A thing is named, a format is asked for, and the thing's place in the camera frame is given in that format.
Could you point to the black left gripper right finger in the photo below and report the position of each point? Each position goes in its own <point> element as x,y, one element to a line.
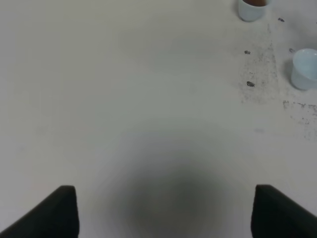
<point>275,215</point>

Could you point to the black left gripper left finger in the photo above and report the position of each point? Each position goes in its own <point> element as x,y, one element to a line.
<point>55,217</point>

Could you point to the near pale blue teacup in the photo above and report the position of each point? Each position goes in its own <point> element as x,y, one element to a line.
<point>304,72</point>

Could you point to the pale blue teacup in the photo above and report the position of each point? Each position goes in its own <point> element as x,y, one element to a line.
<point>304,72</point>
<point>252,10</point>

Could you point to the far pale blue teacup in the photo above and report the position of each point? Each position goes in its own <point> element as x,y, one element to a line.
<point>252,10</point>

